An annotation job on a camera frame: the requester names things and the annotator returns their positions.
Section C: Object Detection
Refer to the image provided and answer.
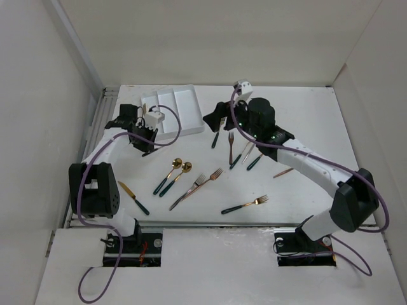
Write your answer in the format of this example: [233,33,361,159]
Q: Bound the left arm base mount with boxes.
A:
[101,227,163,268]

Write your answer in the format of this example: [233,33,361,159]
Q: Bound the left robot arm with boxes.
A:
[68,104,165,252]

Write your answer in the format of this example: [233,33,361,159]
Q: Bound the white three-compartment cutlery tray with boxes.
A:
[141,85,205,141]

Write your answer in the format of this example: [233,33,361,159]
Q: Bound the copper fork green handle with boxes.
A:
[228,132,235,165]

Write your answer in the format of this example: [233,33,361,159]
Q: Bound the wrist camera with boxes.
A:
[144,111,165,130]
[233,79,253,100]

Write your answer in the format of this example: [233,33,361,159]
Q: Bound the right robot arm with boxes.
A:
[203,98,379,250]

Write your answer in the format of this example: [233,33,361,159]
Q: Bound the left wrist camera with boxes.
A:
[144,111,165,130]

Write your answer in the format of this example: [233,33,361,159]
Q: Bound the gold fork green handle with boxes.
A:
[221,195,269,215]
[211,117,226,149]

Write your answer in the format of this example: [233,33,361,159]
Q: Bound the silver spoon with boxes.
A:
[242,141,254,164]

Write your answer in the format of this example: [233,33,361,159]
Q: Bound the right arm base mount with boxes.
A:
[273,231,336,267]

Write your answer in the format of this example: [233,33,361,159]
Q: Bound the gold spoon green handle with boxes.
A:
[153,158,183,195]
[246,153,263,171]
[159,161,193,197]

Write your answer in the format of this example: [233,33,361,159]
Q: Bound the gold fork green handle front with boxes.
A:
[221,195,269,215]

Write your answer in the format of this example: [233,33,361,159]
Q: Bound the aluminium rail frame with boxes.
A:
[63,86,118,228]

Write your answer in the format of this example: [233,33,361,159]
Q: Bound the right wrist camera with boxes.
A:
[233,79,253,100]

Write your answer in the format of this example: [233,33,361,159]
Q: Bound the rose gold fork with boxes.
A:
[171,167,224,207]

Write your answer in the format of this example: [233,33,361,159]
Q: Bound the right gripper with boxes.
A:
[203,94,261,139]

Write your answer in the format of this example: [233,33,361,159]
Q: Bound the silver fork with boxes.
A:
[169,174,206,211]

